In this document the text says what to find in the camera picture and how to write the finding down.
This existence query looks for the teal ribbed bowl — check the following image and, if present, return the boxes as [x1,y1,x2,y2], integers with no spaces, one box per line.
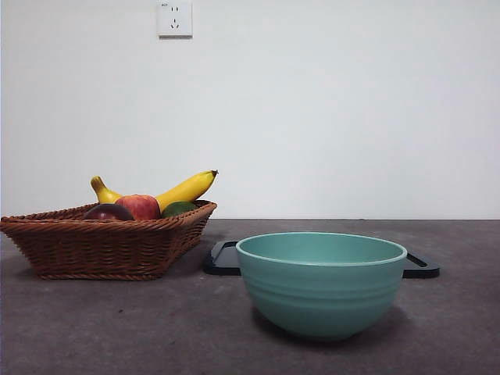
[235,231,409,340]

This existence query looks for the dark purple plum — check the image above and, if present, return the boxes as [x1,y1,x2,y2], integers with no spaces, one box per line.
[84,202,135,222]

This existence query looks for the yellow banana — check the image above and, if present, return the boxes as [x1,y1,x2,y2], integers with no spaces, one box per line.
[91,170,219,212]

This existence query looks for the green avocado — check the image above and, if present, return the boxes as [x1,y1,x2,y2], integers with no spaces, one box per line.
[161,201,197,219]

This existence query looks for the black rectangular tray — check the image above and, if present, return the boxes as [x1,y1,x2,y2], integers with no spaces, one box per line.
[202,240,441,279]

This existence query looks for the red yellow apple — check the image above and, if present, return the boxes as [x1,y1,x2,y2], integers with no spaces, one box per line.
[115,193,162,220]

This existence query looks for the brown wicker basket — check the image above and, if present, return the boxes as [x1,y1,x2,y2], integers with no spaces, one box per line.
[0,199,218,280]

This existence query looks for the white wall socket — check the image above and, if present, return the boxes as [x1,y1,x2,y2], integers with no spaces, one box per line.
[157,1,194,39]

